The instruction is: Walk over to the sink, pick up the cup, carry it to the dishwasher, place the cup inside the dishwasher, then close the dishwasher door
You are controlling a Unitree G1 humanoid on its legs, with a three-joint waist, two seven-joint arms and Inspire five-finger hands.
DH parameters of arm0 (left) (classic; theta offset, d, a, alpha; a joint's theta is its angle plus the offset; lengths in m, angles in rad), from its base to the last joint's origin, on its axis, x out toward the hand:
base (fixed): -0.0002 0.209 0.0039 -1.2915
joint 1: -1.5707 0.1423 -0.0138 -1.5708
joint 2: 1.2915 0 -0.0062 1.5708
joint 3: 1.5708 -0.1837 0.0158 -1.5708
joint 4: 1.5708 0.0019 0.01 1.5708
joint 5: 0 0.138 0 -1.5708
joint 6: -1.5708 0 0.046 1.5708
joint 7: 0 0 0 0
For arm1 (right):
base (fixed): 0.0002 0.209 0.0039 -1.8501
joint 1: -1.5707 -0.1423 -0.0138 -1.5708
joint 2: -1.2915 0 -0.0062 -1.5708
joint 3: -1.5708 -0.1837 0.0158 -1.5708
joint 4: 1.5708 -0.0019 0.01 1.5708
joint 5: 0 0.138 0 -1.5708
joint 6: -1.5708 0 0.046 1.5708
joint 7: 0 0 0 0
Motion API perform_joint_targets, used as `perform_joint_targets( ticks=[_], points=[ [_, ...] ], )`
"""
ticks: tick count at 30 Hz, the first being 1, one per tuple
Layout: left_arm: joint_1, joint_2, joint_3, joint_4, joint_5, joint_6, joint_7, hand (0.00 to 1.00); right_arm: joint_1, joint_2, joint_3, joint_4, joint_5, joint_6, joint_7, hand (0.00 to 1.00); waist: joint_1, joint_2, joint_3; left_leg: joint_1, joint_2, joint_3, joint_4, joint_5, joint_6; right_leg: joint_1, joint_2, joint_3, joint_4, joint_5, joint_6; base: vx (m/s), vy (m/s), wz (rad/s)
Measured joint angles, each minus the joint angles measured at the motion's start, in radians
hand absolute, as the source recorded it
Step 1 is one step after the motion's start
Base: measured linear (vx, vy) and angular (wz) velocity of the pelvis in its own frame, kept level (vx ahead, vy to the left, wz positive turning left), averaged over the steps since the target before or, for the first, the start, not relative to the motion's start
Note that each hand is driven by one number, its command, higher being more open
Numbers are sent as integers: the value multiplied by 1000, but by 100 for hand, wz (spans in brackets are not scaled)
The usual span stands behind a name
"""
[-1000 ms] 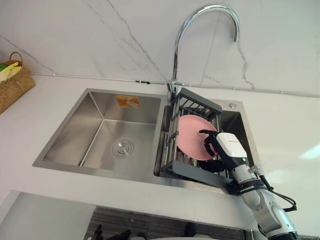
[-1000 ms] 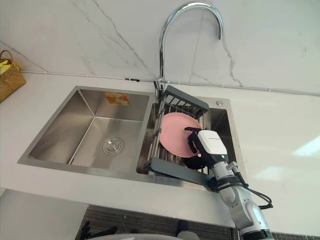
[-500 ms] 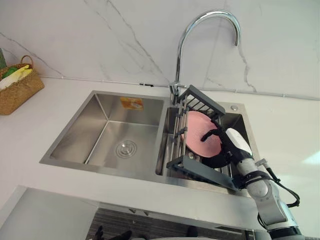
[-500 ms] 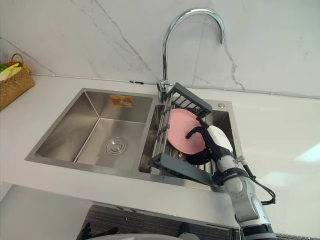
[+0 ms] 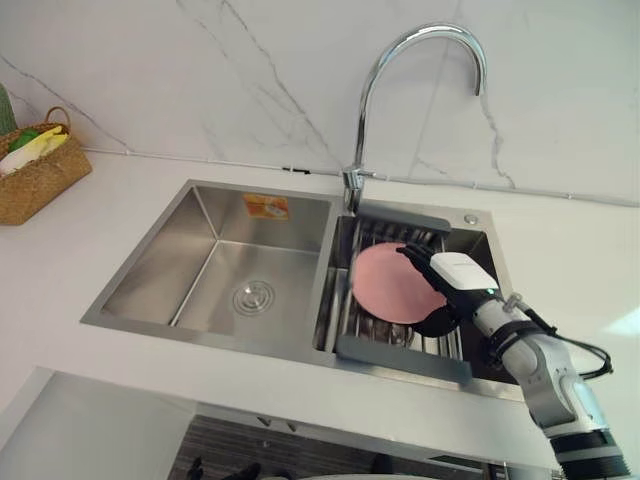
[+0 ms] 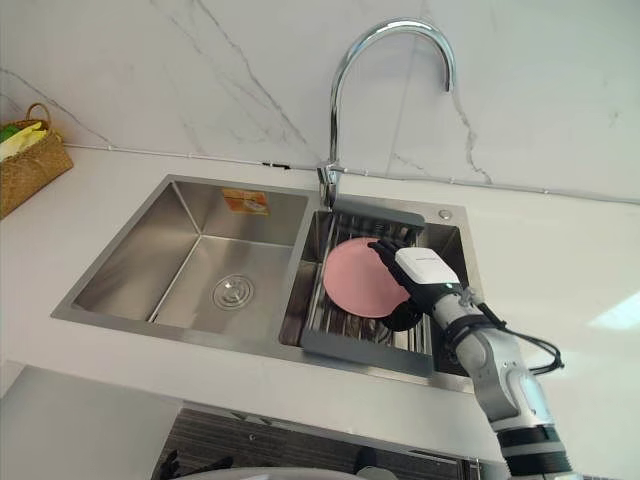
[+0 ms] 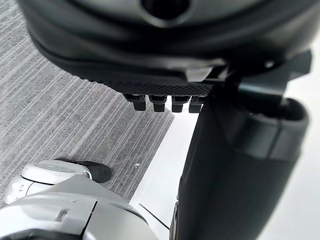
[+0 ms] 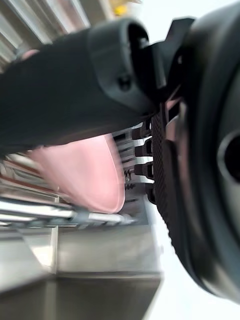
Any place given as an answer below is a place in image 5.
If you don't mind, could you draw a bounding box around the grey-framed sink drying rack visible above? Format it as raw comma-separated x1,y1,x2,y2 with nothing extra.
334,201,474,386

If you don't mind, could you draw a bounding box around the orange sticker label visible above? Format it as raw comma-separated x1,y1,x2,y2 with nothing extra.
242,194,292,222

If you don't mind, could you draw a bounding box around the stainless steel double sink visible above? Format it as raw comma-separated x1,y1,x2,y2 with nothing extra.
79,178,527,402

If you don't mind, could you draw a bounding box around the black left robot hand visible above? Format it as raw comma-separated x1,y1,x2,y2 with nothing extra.
186,456,262,480

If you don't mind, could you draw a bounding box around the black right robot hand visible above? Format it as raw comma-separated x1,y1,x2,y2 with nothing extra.
394,242,500,340

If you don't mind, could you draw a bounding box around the pink round dish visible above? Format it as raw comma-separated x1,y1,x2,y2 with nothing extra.
349,243,449,325

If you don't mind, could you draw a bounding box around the white cloth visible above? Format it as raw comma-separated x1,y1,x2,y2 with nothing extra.
0,147,42,176

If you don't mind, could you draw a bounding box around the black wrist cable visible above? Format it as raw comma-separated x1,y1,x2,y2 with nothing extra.
504,293,614,379

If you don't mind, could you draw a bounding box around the green cactus-shaped object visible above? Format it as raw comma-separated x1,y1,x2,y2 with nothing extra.
0,82,19,135

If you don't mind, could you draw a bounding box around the round steel sink strainer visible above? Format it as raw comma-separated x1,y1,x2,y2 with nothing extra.
231,278,278,318

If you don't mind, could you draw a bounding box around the yellow cloth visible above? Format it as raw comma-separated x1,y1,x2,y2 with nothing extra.
35,124,72,155

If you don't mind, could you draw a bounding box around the chrome gooseneck faucet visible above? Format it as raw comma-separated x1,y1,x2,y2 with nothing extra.
341,22,489,216

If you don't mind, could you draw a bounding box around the white base cabinet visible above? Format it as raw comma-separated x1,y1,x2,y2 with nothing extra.
0,368,197,480

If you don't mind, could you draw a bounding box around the dark built-in dishwasher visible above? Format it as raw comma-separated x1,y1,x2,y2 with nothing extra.
180,413,507,480

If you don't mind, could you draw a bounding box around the woven wicker basket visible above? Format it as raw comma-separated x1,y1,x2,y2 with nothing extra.
0,106,94,227

